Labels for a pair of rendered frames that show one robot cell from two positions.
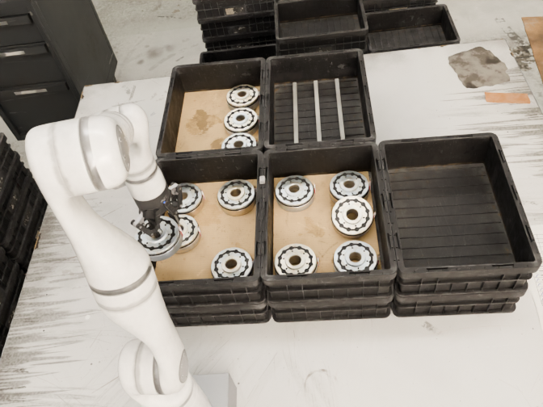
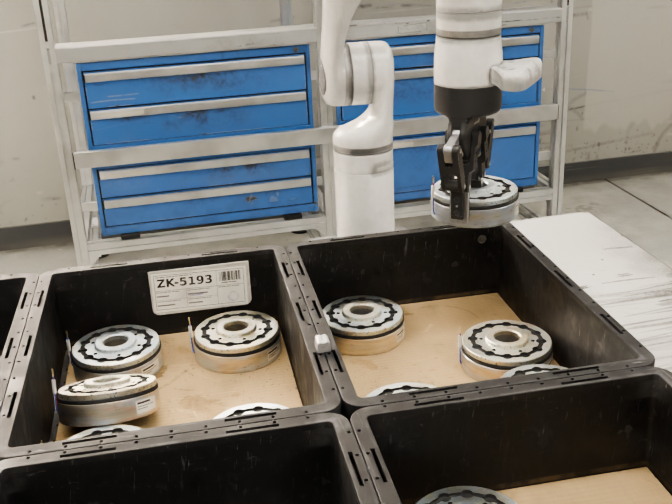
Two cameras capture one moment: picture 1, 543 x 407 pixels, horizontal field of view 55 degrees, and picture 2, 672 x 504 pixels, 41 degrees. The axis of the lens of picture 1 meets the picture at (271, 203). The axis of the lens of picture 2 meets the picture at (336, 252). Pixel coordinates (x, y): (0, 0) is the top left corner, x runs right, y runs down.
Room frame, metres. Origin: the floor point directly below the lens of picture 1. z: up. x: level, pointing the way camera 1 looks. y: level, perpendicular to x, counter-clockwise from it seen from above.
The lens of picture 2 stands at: (1.60, -0.22, 1.35)
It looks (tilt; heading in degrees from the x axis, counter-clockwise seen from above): 23 degrees down; 161
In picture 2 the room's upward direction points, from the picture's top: 3 degrees counter-clockwise
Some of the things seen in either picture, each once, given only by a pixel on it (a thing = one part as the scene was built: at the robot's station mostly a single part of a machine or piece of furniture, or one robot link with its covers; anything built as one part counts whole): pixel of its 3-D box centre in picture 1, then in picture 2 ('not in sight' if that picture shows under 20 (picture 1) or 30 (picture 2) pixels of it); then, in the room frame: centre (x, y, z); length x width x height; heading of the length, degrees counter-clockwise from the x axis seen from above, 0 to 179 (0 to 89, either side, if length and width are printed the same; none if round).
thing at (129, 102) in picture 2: not in sight; (204, 142); (-1.16, 0.30, 0.60); 0.72 x 0.03 x 0.56; 83
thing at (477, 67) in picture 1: (477, 65); not in sight; (1.40, -0.80, 0.71); 0.22 x 0.19 x 0.01; 173
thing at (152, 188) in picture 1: (136, 173); (484, 53); (0.74, 0.25, 1.17); 0.11 x 0.09 x 0.06; 44
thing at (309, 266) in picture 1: (295, 262); (236, 331); (0.66, -0.03, 0.86); 0.10 x 0.10 x 0.01
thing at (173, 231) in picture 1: (157, 234); (474, 189); (0.71, 0.26, 1.01); 0.10 x 0.10 x 0.01
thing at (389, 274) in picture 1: (323, 207); (168, 338); (0.76, -0.12, 0.92); 0.40 x 0.30 x 0.02; 171
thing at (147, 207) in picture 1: (153, 199); (467, 116); (0.73, 0.24, 1.10); 0.08 x 0.08 x 0.09
